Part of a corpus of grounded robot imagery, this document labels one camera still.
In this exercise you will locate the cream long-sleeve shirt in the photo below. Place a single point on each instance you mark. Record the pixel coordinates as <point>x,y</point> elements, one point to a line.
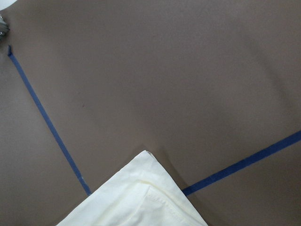
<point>142,193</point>

